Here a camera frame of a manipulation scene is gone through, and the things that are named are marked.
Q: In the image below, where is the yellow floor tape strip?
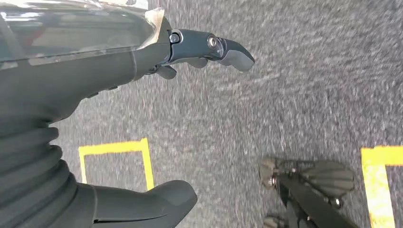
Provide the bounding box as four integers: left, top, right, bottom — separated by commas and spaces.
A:
361, 145, 403, 228

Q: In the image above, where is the yellow floor tape square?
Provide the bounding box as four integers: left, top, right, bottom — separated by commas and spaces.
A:
78, 138, 155, 191

